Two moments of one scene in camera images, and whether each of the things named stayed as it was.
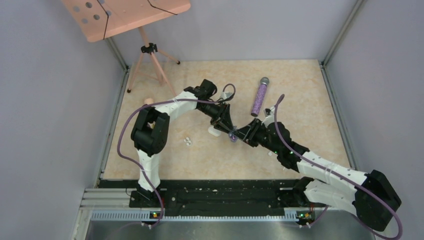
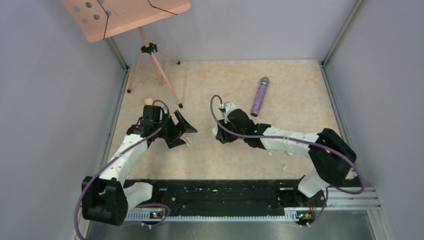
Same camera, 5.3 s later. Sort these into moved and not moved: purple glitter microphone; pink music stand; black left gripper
Moved: black left gripper
Not moved: pink music stand; purple glitter microphone
